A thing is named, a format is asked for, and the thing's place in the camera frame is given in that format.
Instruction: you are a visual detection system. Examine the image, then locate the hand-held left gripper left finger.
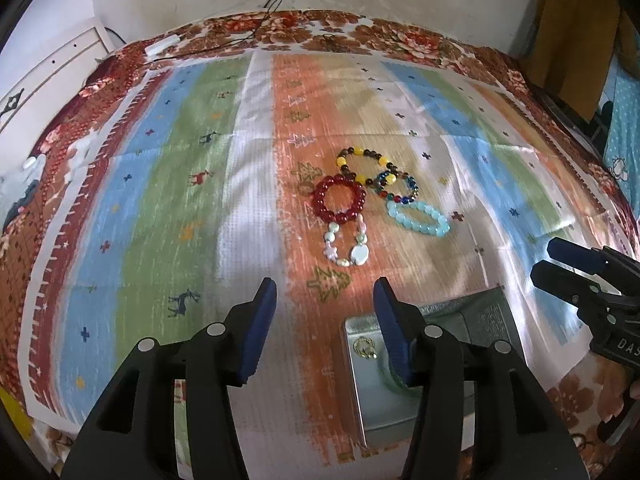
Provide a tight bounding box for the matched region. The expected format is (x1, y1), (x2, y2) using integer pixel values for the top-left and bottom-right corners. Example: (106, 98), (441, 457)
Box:
(60, 277), (277, 480)

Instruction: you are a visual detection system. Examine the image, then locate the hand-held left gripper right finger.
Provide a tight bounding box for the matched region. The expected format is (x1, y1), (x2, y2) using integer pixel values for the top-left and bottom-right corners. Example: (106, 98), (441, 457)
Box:
(372, 277), (588, 480)

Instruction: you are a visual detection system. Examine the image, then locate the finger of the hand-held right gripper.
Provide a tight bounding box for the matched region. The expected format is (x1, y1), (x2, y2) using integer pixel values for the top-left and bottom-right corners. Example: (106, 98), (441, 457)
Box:
(530, 260), (640, 322)
(546, 237), (640, 296)

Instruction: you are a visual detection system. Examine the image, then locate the metal tin box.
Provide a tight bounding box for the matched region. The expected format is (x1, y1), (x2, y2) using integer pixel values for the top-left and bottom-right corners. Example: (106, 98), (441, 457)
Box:
(342, 285), (516, 448)

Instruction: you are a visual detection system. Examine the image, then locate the red bead bracelet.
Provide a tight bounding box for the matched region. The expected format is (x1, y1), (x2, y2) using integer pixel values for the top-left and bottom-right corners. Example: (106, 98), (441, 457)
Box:
(312, 174), (368, 225)

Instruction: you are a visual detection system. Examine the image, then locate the yellow and brown bead bracelet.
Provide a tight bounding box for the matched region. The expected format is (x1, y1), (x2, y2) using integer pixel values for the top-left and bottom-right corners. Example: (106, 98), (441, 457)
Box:
(335, 146), (401, 186)

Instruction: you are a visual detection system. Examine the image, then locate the teal dotted cloth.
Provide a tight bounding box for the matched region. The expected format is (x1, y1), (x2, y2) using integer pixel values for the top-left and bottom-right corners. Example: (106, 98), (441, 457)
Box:
(602, 67), (640, 196)

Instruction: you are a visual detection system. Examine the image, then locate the striped printed cloth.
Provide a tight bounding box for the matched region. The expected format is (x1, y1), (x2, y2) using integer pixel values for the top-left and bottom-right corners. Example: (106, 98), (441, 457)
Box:
(20, 50), (640, 466)

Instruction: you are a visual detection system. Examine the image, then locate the grey white cloth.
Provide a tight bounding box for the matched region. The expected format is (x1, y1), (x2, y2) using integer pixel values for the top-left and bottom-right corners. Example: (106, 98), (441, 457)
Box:
(0, 167), (43, 231)

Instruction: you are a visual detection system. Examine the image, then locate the floral blanket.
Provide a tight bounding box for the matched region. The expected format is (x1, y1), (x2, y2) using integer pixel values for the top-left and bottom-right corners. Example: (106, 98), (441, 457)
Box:
(0, 10), (640, 480)

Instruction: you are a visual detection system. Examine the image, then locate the white cabinet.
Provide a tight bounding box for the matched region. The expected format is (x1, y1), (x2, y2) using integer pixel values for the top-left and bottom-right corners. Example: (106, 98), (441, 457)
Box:
(0, 15), (113, 133)

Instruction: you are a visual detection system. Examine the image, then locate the green bead bracelet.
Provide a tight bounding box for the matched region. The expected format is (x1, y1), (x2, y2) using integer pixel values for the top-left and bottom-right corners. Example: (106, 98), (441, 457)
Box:
(380, 355), (426, 396)

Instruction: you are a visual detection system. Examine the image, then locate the white stone bracelet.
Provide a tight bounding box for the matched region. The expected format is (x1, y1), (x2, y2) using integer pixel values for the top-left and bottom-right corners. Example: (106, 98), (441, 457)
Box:
(322, 215), (372, 268)

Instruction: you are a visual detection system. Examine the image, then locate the light blue bead bracelet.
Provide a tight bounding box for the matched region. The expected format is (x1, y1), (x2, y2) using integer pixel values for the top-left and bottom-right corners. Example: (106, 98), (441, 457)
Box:
(387, 200), (451, 238)

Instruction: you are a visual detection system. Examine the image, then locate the multicolour bead bracelet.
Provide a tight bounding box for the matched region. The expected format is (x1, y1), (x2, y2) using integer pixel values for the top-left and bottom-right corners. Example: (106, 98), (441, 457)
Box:
(372, 171), (421, 206)

